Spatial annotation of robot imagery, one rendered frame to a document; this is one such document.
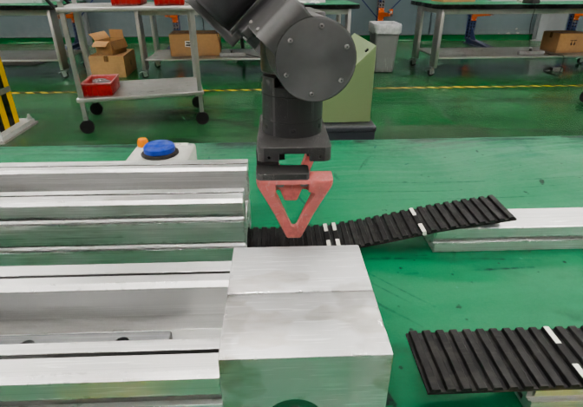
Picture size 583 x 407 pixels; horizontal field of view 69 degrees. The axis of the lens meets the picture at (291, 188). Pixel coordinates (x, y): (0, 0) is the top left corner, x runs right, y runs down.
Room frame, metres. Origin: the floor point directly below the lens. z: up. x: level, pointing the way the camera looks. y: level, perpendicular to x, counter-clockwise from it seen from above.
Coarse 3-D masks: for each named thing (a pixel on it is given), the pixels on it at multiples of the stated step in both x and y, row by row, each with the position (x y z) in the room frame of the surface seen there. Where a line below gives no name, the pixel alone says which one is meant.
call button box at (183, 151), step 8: (176, 144) 0.55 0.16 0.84; (184, 144) 0.55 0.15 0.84; (192, 144) 0.55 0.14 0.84; (136, 152) 0.52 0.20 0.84; (176, 152) 0.51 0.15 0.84; (184, 152) 0.52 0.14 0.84; (192, 152) 0.53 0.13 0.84; (128, 160) 0.50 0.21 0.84; (136, 160) 0.50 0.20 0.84; (144, 160) 0.50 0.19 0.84; (152, 160) 0.49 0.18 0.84; (160, 160) 0.50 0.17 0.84; (168, 160) 0.50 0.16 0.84; (176, 160) 0.50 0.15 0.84
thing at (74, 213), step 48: (0, 192) 0.40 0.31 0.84; (48, 192) 0.36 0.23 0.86; (96, 192) 0.36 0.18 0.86; (144, 192) 0.36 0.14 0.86; (192, 192) 0.36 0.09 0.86; (240, 192) 0.36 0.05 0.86; (0, 240) 0.33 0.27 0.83; (48, 240) 0.33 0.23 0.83; (96, 240) 0.34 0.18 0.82; (144, 240) 0.34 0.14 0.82; (192, 240) 0.34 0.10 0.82; (240, 240) 0.34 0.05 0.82
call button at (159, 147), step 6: (150, 144) 0.52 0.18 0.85; (156, 144) 0.51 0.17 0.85; (162, 144) 0.51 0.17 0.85; (168, 144) 0.52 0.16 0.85; (174, 144) 0.52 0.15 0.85; (144, 150) 0.50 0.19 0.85; (150, 150) 0.50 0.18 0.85; (156, 150) 0.50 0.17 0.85; (162, 150) 0.50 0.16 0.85; (168, 150) 0.50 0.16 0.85; (174, 150) 0.52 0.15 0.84
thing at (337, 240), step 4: (324, 224) 0.42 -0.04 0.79; (332, 224) 0.42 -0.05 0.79; (336, 224) 0.42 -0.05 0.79; (324, 228) 0.41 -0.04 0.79; (328, 228) 0.41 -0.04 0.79; (332, 228) 0.41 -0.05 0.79; (336, 228) 0.41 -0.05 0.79; (324, 232) 0.40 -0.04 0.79; (328, 232) 0.40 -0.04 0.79; (332, 232) 0.40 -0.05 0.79; (336, 232) 0.40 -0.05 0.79; (324, 236) 0.39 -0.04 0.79; (328, 236) 0.39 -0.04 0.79; (332, 236) 0.40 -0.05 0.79; (336, 236) 0.39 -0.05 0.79; (340, 236) 0.39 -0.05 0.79; (324, 240) 0.39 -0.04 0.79; (328, 240) 0.38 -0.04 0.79; (332, 240) 0.39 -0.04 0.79; (336, 240) 0.38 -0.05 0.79; (340, 240) 0.39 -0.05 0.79; (324, 244) 0.38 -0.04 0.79; (328, 244) 0.38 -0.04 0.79; (332, 244) 0.38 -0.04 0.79; (336, 244) 0.38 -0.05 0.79; (340, 244) 0.38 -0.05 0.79
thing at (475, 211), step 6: (474, 198) 0.42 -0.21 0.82; (462, 204) 0.42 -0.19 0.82; (468, 204) 0.41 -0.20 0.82; (474, 204) 0.41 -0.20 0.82; (480, 204) 0.41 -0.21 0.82; (468, 210) 0.40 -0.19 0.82; (474, 210) 0.40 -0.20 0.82; (480, 210) 0.40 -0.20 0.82; (486, 210) 0.40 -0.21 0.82; (474, 216) 0.39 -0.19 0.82; (480, 216) 0.39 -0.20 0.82; (486, 216) 0.38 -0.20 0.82; (492, 216) 0.39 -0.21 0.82; (480, 222) 0.38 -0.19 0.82; (486, 222) 0.38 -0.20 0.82; (492, 222) 0.38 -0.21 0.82; (498, 222) 0.38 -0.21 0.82
